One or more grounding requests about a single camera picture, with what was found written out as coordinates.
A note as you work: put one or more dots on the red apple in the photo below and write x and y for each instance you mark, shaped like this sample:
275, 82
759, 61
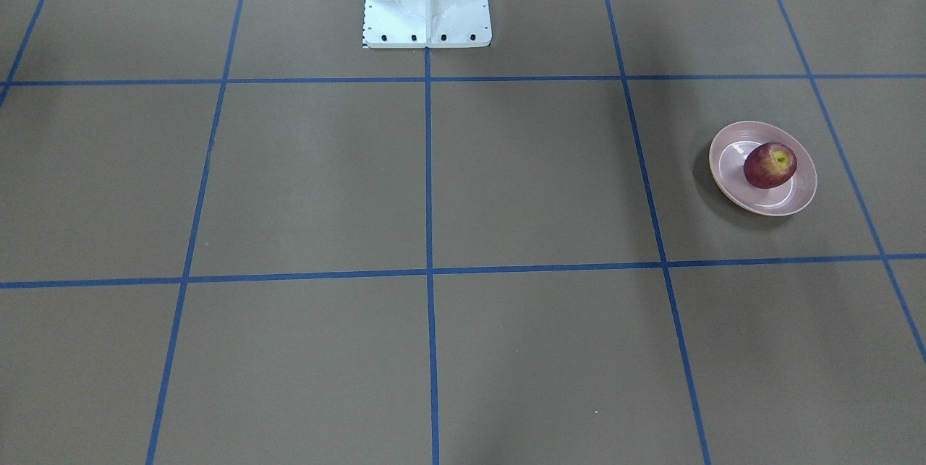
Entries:
770, 165

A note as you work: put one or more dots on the pink plate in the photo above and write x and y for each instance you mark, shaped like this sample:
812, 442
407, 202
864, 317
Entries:
727, 154

